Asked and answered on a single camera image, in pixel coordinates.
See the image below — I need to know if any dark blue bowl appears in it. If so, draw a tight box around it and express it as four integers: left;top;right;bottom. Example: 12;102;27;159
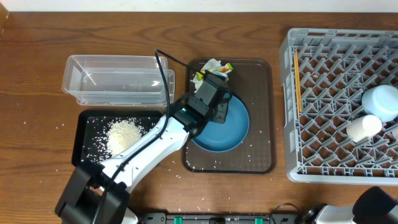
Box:
193;96;250;152

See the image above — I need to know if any yellow green snack wrapper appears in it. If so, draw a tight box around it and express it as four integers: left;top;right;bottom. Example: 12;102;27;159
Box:
195;58;233;81

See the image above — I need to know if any white tissue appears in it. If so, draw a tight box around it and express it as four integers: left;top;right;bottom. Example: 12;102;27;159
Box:
190;58;233;93

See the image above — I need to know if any wooden chopstick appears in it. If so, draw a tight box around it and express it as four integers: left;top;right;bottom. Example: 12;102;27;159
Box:
294;50;302;119
295;49;303;113

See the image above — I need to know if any white rice pile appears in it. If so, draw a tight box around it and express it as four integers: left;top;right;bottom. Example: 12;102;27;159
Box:
85;117;156;162

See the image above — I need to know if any light blue small bowl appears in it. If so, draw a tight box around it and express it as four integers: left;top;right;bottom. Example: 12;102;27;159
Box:
361;85;397;122

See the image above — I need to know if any pink white cup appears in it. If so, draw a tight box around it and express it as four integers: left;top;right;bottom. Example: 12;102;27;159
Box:
392;128;398;141

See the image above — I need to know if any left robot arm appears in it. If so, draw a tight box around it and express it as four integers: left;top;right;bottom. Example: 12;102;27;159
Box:
55;72;233;223

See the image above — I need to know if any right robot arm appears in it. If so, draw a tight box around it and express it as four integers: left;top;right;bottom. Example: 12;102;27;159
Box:
295;186;397;224

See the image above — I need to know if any grey dishwasher rack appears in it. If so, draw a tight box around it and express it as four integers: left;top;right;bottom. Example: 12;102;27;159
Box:
279;28;397;185

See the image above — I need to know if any brown serving tray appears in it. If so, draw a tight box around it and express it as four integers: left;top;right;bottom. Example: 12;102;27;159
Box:
182;58;276;174

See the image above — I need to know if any black tray bin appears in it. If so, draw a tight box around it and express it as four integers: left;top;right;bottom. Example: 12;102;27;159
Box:
72;110;162;166

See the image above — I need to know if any clear plastic bin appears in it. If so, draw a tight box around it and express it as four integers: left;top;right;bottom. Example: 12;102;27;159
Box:
62;55;175;108

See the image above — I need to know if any black left cable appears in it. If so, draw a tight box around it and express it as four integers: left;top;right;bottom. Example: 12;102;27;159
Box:
91;49;212;224

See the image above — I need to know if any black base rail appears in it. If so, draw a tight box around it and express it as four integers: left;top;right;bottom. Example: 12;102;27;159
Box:
138;213;297;224

